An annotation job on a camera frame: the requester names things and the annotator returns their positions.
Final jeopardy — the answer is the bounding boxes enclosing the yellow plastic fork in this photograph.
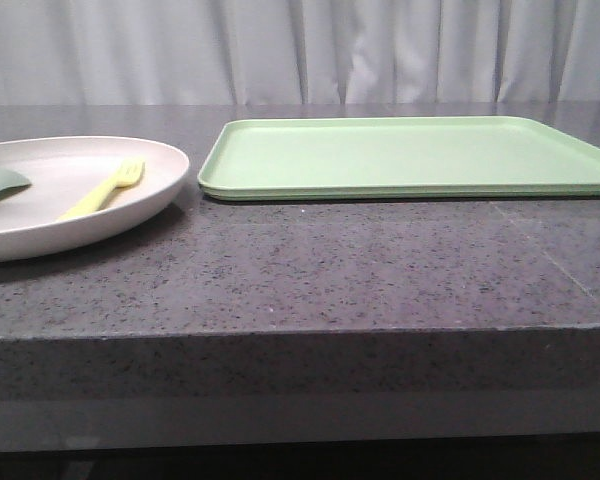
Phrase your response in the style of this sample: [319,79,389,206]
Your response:
[57,158,145,221]

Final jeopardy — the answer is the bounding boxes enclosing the beige round plate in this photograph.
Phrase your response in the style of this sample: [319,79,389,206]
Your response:
[0,136,190,262]

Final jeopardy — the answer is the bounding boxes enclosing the light green tray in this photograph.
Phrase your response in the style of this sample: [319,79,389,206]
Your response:
[198,116,600,201]

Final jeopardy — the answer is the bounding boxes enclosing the green plastic spoon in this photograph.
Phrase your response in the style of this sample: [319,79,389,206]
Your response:
[0,168,32,209]

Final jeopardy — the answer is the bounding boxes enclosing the white curtain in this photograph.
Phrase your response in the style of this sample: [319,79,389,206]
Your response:
[0,1,600,106]

